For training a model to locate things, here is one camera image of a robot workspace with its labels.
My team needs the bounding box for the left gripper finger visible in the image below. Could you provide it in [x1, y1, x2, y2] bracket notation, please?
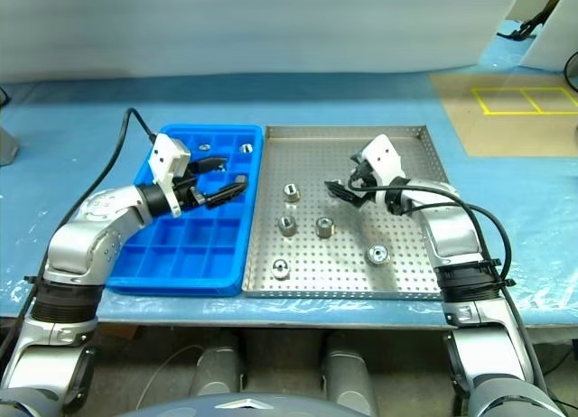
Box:
[205, 181, 247, 210]
[196, 156, 228, 175]

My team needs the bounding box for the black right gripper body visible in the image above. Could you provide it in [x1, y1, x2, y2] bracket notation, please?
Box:
[348, 151, 378, 199]

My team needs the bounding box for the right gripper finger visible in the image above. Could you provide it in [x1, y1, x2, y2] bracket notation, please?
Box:
[323, 178, 359, 198]
[333, 190, 366, 209]

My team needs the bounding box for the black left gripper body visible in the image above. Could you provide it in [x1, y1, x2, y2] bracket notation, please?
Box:
[173, 161, 210, 211]

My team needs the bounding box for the blue compartment tray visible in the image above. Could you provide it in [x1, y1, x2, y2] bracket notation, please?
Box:
[104, 123, 266, 299]

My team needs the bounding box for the perforated metal tray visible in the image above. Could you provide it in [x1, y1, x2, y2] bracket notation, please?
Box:
[242, 124, 452, 301]

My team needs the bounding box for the brown cardboard mat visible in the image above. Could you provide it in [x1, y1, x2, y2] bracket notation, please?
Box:
[428, 71, 578, 159]

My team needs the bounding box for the grey rounded cylinder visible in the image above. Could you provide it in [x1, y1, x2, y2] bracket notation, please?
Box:
[322, 333, 378, 417]
[189, 330, 245, 400]

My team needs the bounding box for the grey metal stand base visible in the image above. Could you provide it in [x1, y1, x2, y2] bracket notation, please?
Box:
[0, 127, 22, 168]

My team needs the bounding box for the grey curved body shell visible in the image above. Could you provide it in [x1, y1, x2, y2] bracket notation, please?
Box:
[112, 392, 376, 417]

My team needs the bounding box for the black stand leg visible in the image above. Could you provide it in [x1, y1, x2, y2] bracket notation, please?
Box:
[496, 0, 559, 42]

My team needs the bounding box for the white foam board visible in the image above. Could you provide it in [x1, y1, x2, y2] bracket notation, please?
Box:
[518, 0, 578, 70]

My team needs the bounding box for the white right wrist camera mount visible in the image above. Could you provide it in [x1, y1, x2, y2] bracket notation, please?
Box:
[359, 134, 406, 207]

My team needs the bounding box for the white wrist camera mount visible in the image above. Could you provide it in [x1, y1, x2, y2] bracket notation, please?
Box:
[147, 134, 191, 218]
[359, 134, 406, 207]

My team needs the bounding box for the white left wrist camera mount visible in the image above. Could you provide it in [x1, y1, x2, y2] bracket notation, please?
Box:
[147, 134, 191, 218]

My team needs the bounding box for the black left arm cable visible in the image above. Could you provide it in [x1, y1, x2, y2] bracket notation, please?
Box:
[0, 107, 157, 359]

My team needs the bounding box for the thin white wire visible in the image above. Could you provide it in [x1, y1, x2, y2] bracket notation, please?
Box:
[135, 344, 202, 413]

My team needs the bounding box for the thin black cable loop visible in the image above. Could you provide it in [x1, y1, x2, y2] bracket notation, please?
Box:
[563, 51, 578, 93]

